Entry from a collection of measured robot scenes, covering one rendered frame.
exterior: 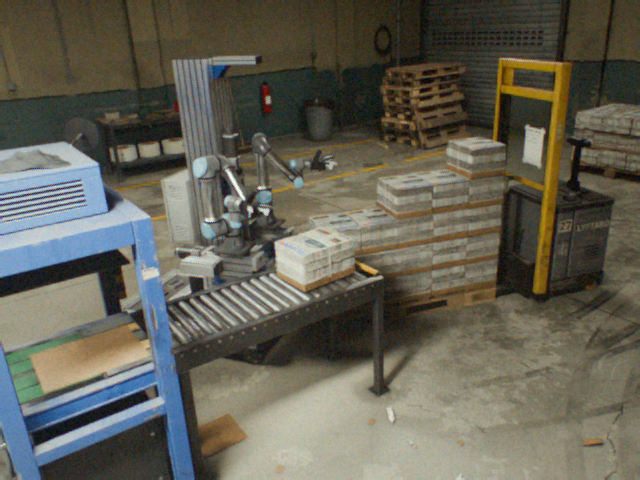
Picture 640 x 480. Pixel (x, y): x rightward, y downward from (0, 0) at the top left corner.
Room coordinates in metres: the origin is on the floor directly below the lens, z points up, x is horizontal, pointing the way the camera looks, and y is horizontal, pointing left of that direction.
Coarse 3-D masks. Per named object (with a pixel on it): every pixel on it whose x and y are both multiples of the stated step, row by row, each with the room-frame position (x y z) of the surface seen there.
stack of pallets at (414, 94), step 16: (432, 64) 11.05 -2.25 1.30; (448, 64) 10.86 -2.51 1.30; (464, 64) 10.71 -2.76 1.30; (384, 80) 10.67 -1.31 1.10; (400, 80) 10.35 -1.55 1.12; (416, 80) 10.14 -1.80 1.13; (432, 80) 10.44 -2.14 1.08; (384, 96) 10.64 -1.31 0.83; (400, 96) 10.34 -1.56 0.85; (416, 96) 10.09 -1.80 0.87; (432, 96) 10.40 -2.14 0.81; (400, 112) 10.39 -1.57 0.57; (384, 128) 10.62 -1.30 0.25; (400, 128) 10.31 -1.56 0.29; (416, 128) 10.10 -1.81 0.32; (432, 128) 10.39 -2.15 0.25; (416, 144) 10.08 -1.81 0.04
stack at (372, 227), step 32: (320, 224) 3.93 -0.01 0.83; (352, 224) 3.89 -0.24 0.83; (384, 224) 3.89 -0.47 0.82; (416, 224) 3.96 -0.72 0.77; (448, 224) 4.04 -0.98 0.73; (384, 256) 3.88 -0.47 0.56; (416, 256) 3.95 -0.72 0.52; (448, 256) 4.03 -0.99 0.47; (384, 288) 3.89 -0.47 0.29; (416, 288) 3.97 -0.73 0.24; (448, 288) 4.04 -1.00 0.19; (320, 320) 3.96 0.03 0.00; (384, 320) 3.88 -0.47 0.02
